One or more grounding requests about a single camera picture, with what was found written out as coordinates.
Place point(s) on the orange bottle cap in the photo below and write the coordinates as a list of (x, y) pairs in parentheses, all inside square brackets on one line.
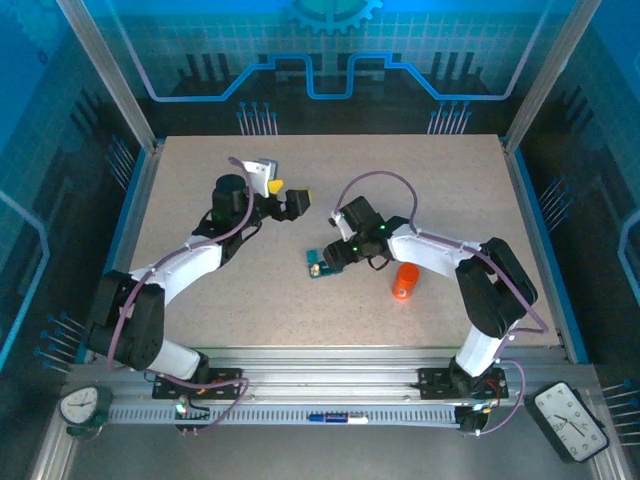
[(409, 272)]

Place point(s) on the orange pill bottle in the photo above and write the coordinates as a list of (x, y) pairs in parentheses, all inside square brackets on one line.
[(402, 290)]

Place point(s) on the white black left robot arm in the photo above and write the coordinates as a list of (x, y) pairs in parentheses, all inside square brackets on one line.
[(190, 267)]

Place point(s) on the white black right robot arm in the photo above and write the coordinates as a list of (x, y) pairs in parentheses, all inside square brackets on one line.
[(425, 252)]

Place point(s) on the pale pill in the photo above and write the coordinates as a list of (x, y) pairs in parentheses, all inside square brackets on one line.
[(315, 270)]

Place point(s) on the blue table edge strip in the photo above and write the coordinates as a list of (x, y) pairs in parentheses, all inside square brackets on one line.
[(126, 210), (537, 210)]

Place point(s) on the aluminium base beam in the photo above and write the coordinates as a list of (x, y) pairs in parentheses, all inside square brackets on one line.
[(325, 370)]

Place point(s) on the blue white marker pen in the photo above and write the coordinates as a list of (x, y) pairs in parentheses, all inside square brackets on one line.
[(330, 418)]

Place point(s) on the black connector block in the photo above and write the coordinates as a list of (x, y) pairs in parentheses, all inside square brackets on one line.
[(470, 422)]

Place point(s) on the round green alarm clock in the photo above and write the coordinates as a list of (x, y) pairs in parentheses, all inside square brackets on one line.
[(79, 405)]

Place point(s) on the black rectangular clock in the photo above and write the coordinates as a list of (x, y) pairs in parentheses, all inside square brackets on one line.
[(567, 422)]

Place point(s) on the aluminium side rail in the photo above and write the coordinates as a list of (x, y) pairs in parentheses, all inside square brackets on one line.
[(140, 210), (523, 210)]

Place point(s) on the aluminium frame post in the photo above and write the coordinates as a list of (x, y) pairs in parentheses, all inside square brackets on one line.
[(111, 75), (549, 75)]

